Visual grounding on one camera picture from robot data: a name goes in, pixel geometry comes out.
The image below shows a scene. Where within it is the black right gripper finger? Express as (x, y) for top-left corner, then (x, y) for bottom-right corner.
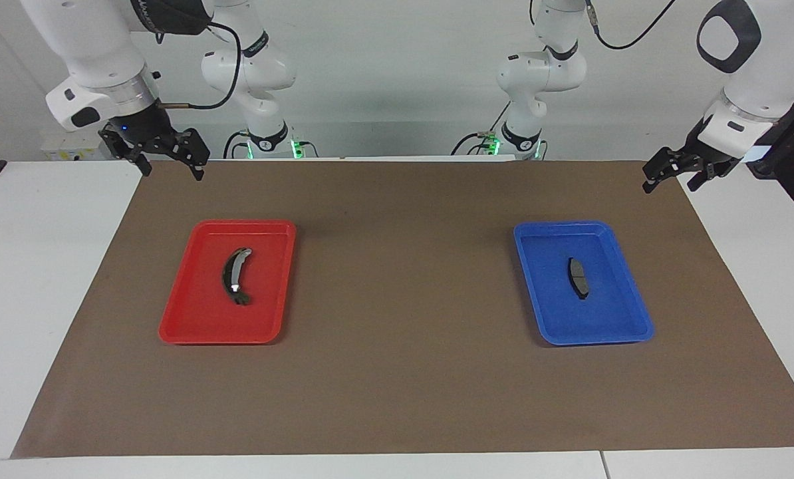
(174, 128), (211, 182)
(99, 125), (154, 178)

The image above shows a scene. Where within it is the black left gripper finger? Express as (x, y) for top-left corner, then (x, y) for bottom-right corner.
(642, 148), (688, 194)
(686, 161), (725, 193)

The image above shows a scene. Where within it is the curved brake shoe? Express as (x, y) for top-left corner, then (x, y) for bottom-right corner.
(221, 247), (253, 307)

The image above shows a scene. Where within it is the grey brake pad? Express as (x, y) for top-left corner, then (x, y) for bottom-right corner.
(567, 257), (590, 300)

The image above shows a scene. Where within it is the blue plastic tray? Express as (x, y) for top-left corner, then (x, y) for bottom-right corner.
(513, 221), (655, 346)

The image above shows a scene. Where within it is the red plastic tray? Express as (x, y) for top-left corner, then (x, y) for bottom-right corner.
(158, 220), (297, 345)

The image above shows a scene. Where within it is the brown table mat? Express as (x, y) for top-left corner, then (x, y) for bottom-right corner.
(11, 160), (794, 460)

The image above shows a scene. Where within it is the black base cable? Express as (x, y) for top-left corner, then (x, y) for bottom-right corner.
(223, 130), (251, 160)
(451, 100), (512, 158)

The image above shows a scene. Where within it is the white wall box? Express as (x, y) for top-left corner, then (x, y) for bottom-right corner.
(41, 126), (115, 162)

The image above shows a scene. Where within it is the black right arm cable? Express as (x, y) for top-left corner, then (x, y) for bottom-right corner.
(158, 20), (243, 110)

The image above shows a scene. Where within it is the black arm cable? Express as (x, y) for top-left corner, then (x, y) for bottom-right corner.
(158, 20), (243, 110)
(587, 0), (677, 51)

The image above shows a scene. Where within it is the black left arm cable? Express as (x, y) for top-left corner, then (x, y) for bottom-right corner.
(587, 0), (677, 51)

